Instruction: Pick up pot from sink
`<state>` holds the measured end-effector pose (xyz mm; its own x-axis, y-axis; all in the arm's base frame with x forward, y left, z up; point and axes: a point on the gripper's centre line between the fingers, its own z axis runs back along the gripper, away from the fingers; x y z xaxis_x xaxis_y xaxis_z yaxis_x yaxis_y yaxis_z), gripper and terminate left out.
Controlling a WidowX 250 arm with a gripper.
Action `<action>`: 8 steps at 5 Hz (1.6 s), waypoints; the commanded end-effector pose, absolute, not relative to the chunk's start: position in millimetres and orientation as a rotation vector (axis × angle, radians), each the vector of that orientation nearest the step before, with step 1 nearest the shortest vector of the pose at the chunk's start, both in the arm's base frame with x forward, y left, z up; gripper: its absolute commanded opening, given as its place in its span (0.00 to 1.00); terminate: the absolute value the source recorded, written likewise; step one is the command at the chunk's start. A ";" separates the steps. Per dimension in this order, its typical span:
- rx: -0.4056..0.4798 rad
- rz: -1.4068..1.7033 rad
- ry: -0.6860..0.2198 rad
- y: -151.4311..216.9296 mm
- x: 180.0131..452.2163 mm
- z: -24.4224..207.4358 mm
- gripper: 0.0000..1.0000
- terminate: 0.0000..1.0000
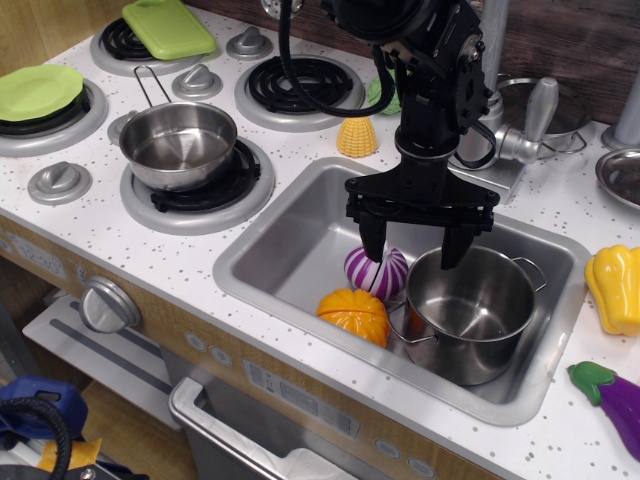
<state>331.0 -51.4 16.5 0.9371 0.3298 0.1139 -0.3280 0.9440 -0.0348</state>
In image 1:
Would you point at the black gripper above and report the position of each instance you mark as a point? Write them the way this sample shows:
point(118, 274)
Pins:
point(422, 192)

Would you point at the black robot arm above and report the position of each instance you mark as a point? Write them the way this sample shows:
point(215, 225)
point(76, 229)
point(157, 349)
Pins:
point(429, 54)

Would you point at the steel strainer pot behind faucet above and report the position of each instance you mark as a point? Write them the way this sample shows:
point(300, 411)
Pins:
point(572, 114)

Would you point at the purple striped toy onion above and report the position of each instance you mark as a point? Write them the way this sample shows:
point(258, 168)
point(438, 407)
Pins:
point(384, 280)

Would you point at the orange toy pumpkin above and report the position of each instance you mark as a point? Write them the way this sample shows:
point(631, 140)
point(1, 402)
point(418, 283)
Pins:
point(358, 312)

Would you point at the silver toy faucet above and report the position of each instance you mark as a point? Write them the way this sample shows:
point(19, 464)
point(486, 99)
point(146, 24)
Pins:
point(516, 147)

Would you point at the yellow toy corn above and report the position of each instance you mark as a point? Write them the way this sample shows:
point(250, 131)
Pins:
point(356, 137)

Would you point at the front right stove burner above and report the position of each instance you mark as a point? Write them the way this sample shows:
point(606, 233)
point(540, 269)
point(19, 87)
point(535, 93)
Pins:
point(216, 206)

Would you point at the yellow toy bell pepper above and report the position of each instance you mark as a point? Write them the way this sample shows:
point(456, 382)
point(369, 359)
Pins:
point(612, 276)

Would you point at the steel bowl at right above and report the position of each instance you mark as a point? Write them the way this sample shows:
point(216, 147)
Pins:
point(617, 173)

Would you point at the grey stove knob back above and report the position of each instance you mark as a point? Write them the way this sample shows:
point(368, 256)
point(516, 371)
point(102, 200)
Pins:
point(251, 44)

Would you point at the purple toy eggplant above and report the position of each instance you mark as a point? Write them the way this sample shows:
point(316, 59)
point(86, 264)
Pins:
point(616, 396)

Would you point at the grey stove knob middle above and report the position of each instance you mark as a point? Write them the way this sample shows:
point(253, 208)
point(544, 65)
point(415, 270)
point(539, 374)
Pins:
point(199, 83)

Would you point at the hanging silver ladle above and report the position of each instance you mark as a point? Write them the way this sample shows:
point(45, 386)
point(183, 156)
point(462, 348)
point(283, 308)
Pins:
point(273, 8)

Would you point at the silver oven dial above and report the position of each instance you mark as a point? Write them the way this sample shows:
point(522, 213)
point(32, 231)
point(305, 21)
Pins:
point(106, 308)

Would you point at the grey stove knob behind saucepan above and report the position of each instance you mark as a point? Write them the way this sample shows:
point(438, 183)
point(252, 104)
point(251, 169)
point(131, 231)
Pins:
point(115, 128)

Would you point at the green cutting board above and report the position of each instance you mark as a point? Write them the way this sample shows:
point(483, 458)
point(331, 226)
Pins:
point(168, 29)

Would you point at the back left stove burner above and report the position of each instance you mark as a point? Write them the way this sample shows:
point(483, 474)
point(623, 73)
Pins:
point(117, 50)

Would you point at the grey stove knob front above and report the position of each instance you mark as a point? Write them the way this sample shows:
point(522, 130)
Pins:
point(59, 184)

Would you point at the front left stove burner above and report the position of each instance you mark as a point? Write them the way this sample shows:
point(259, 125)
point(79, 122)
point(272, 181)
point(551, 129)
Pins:
point(66, 135)

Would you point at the green plate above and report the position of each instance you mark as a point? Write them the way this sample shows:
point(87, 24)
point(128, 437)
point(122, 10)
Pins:
point(35, 92)

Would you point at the grey post at right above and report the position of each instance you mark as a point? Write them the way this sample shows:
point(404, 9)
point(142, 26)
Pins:
point(625, 133)

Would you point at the grey oven door handle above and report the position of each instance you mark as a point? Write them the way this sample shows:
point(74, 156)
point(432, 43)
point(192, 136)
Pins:
point(219, 451)

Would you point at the steel saucepan with handle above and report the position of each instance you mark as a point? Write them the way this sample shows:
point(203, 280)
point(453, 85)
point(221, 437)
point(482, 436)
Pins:
point(179, 146)

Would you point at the blue clamp with black cable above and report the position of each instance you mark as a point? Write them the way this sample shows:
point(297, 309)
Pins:
point(43, 409)

